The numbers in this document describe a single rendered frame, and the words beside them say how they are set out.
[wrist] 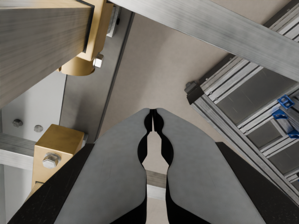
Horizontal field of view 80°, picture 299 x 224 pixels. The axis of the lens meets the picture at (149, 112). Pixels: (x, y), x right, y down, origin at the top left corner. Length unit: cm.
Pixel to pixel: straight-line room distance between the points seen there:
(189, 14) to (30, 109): 44
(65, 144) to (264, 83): 91
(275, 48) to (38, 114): 48
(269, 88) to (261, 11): 38
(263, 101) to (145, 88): 63
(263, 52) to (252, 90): 80
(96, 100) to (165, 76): 76
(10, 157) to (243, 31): 32
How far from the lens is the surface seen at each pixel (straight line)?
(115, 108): 117
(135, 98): 112
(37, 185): 32
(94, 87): 34
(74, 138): 29
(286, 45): 21
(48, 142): 28
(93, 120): 38
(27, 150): 32
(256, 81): 99
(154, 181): 32
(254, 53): 20
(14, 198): 82
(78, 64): 18
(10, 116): 57
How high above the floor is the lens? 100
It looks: 60 degrees down
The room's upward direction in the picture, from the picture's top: 179 degrees clockwise
